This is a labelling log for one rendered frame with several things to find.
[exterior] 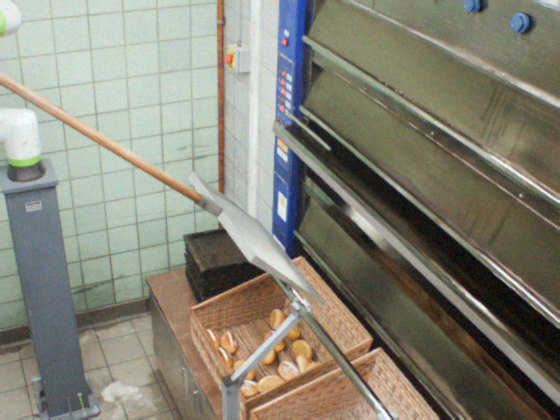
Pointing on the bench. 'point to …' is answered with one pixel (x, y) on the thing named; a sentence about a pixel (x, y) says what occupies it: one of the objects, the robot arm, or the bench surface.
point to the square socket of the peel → (210, 205)
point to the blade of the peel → (255, 240)
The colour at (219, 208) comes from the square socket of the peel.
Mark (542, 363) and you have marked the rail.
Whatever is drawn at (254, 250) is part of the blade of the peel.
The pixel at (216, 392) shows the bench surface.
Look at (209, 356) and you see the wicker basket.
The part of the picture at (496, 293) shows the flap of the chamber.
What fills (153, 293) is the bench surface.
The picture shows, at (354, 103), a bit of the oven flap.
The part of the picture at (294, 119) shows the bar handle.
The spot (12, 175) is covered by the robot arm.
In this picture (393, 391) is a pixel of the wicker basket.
